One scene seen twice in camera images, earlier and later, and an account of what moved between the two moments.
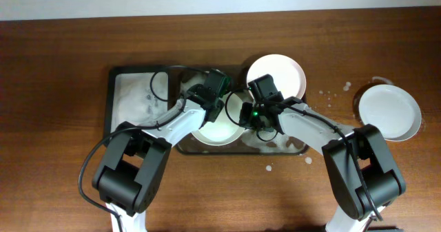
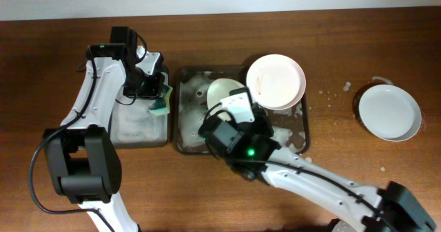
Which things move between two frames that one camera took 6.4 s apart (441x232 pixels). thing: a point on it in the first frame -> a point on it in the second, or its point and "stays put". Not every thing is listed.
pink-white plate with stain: [288, 76] stays put
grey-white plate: [391, 110] stays put
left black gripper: [216, 111] -> [151, 85]
